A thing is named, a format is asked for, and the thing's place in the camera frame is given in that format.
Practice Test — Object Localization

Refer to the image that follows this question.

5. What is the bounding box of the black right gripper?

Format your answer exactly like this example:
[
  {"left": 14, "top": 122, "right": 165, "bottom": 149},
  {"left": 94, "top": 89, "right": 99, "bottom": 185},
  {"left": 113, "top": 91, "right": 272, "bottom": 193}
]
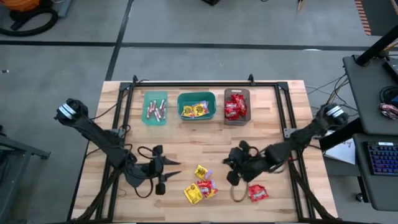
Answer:
[{"left": 222, "top": 141, "right": 269, "bottom": 187}]

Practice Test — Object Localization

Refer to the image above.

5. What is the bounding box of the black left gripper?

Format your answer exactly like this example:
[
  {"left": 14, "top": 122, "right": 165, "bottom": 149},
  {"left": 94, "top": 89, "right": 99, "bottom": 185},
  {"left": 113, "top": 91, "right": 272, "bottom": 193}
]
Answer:
[{"left": 149, "top": 144, "right": 182, "bottom": 196}]

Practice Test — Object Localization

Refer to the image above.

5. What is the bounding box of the red and yellow candy pack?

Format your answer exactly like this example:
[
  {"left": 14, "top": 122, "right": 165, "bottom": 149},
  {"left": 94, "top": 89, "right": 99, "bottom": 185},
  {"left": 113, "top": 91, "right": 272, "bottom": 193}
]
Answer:
[{"left": 197, "top": 179, "right": 220, "bottom": 199}]

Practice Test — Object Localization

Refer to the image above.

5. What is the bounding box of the candy bag on desk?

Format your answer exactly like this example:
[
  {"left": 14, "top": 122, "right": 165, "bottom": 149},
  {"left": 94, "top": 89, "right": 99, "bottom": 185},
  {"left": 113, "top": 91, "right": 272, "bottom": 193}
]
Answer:
[{"left": 378, "top": 103, "right": 398, "bottom": 121}]

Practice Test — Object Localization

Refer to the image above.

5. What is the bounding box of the teal plastic bin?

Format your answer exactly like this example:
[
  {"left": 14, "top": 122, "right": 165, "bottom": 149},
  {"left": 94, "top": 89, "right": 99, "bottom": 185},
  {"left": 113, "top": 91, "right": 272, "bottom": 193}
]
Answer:
[{"left": 177, "top": 91, "right": 217, "bottom": 121}]

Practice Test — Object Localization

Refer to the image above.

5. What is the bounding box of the grey plastic bin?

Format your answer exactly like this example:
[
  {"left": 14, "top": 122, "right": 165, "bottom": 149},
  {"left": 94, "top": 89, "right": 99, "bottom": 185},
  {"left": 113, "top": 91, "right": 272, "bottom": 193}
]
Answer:
[{"left": 223, "top": 88, "right": 252, "bottom": 126}]

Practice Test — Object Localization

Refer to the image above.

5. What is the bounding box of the light green translucent bin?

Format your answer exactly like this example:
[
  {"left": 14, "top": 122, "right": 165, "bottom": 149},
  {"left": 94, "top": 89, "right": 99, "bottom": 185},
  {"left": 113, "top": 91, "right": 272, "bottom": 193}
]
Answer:
[{"left": 141, "top": 90, "right": 169, "bottom": 126}]

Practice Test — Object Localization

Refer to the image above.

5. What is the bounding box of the white paper sheet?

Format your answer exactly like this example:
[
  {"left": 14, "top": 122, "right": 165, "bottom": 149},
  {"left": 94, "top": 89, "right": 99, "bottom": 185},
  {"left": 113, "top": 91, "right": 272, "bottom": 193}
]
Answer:
[{"left": 323, "top": 130, "right": 357, "bottom": 166}]

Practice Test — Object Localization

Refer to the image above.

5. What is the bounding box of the black desk beam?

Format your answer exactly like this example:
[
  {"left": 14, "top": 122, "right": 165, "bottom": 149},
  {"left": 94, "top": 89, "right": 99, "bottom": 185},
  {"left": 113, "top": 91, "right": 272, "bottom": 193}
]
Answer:
[{"left": 318, "top": 117, "right": 366, "bottom": 152}]

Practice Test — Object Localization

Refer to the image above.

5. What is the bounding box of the grey desk top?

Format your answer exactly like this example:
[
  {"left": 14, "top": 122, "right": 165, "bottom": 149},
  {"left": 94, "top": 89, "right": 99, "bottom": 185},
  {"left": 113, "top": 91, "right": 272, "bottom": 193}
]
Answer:
[
  {"left": 343, "top": 54, "right": 398, "bottom": 135},
  {"left": 353, "top": 133, "right": 398, "bottom": 212}
]

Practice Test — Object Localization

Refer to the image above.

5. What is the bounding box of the backlit black keyboard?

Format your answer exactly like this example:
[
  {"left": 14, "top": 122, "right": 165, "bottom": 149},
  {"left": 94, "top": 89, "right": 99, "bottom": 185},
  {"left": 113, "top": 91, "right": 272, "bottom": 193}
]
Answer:
[{"left": 366, "top": 141, "right": 398, "bottom": 177}]

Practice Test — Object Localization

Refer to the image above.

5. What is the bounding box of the grey metal stand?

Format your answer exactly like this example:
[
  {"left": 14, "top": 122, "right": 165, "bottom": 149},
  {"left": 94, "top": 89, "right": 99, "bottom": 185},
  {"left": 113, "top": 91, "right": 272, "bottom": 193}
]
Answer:
[{"left": 0, "top": 124, "right": 52, "bottom": 224}]

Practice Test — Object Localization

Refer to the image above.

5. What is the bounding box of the black desk device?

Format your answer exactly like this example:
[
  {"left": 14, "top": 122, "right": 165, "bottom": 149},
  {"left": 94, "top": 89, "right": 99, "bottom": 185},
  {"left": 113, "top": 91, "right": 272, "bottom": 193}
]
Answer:
[{"left": 382, "top": 57, "right": 398, "bottom": 83}]

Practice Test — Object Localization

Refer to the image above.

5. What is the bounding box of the black diagonal pole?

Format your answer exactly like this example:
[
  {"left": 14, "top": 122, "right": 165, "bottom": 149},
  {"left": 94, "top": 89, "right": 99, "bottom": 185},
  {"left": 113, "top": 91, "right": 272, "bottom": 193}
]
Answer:
[{"left": 355, "top": 24, "right": 398, "bottom": 67}]

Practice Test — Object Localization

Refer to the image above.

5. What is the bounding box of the dark floor mat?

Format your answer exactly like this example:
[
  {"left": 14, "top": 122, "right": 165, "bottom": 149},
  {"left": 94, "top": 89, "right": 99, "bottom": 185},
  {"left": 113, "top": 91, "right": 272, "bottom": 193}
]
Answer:
[{"left": 360, "top": 0, "right": 398, "bottom": 37}]

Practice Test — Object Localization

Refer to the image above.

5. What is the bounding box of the orange vacuum cleaner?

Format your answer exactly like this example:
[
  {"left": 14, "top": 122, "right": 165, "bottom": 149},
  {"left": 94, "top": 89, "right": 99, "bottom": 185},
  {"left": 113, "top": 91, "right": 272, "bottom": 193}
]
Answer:
[{"left": 0, "top": 0, "right": 41, "bottom": 12}]

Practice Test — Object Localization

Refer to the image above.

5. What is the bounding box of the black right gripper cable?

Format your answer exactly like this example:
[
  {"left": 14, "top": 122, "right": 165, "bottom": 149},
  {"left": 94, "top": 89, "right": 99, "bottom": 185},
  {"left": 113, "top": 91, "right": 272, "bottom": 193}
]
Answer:
[{"left": 229, "top": 182, "right": 250, "bottom": 203}]

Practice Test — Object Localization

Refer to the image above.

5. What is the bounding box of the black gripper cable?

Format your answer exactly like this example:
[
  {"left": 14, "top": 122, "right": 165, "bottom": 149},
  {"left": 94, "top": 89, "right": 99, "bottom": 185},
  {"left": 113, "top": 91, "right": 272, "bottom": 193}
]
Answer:
[
  {"left": 229, "top": 182, "right": 250, "bottom": 203},
  {"left": 132, "top": 145, "right": 156, "bottom": 199}
]

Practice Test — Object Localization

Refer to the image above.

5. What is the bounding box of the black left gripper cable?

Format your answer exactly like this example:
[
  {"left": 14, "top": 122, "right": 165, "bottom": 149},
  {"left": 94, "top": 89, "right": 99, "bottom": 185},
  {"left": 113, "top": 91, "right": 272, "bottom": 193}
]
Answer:
[{"left": 132, "top": 145, "right": 156, "bottom": 199}]

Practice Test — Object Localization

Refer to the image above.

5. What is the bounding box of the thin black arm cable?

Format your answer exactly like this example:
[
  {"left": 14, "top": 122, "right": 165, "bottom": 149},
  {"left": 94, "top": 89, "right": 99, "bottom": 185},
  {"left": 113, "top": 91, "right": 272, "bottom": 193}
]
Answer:
[{"left": 90, "top": 90, "right": 130, "bottom": 121}]

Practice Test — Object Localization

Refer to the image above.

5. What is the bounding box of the black aluminium table frame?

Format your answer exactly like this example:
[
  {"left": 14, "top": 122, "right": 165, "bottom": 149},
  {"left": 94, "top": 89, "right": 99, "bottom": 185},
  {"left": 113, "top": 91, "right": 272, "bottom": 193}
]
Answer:
[{"left": 71, "top": 73, "right": 335, "bottom": 224}]

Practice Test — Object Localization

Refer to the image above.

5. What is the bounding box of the black floor cable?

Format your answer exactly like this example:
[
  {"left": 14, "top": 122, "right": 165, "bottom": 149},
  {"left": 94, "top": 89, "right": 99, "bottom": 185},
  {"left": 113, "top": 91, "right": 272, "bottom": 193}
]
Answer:
[
  {"left": 328, "top": 77, "right": 359, "bottom": 114},
  {"left": 306, "top": 73, "right": 348, "bottom": 96}
]

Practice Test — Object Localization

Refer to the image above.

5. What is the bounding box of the coiled black cable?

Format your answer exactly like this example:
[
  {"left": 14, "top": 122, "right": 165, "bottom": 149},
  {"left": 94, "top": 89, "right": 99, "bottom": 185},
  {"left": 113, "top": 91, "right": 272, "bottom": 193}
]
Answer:
[{"left": 379, "top": 85, "right": 398, "bottom": 105}]

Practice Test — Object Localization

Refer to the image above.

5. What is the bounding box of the black vacuum hose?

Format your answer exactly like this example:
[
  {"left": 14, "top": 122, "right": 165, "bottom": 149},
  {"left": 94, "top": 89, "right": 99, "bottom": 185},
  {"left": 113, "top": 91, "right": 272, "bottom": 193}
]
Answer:
[{"left": 0, "top": 6, "right": 59, "bottom": 37}]

